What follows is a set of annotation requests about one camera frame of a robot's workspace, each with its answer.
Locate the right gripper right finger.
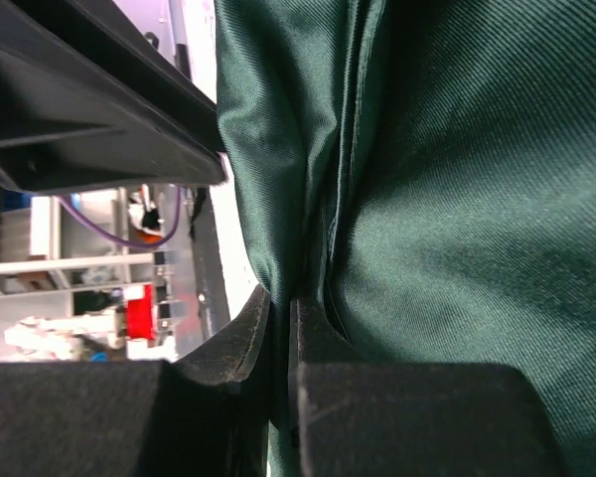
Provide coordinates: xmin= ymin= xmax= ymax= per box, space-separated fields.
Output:
xmin=291 ymin=298 xmax=567 ymax=477

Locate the red box in background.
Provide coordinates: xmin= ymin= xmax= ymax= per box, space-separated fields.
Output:
xmin=124 ymin=284 xmax=155 ymax=340

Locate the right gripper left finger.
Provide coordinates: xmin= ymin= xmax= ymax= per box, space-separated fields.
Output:
xmin=0 ymin=288 xmax=270 ymax=476

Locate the aluminium frame rail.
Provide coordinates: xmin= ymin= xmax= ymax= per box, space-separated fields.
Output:
xmin=0 ymin=186 xmax=229 ymax=299

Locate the dark green cloth napkin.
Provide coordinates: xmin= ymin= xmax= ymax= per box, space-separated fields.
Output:
xmin=216 ymin=1 xmax=596 ymax=476

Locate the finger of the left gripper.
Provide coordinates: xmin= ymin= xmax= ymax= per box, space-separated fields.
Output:
xmin=0 ymin=1 xmax=224 ymax=193

